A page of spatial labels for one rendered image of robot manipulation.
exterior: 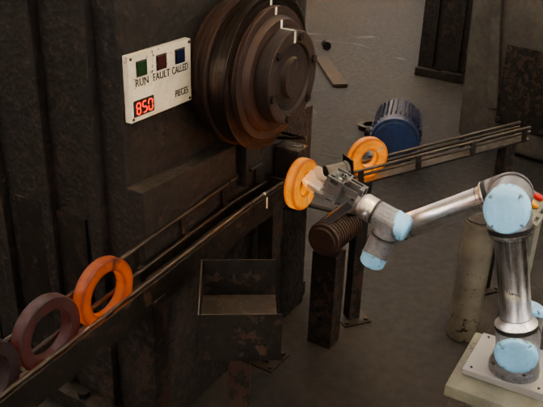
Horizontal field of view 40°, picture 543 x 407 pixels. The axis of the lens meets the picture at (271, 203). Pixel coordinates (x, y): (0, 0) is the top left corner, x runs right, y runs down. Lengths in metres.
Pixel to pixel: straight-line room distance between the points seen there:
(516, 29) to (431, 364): 2.49
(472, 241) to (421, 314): 0.49
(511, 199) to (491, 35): 2.93
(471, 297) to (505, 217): 0.98
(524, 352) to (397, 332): 0.98
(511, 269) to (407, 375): 0.89
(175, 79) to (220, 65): 0.13
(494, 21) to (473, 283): 2.29
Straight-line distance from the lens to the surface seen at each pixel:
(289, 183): 2.15
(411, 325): 3.09
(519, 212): 1.98
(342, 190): 2.14
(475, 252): 2.84
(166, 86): 2.09
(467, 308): 2.96
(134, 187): 2.08
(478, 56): 4.93
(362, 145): 2.72
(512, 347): 2.15
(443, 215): 2.19
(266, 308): 2.03
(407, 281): 3.38
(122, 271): 1.94
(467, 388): 2.34
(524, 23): 4.75
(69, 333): 1.88
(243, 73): 2.11
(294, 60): 2.20
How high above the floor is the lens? 1.73
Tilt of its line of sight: 26 degrees down
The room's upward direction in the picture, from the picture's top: 2 degrees clockwise
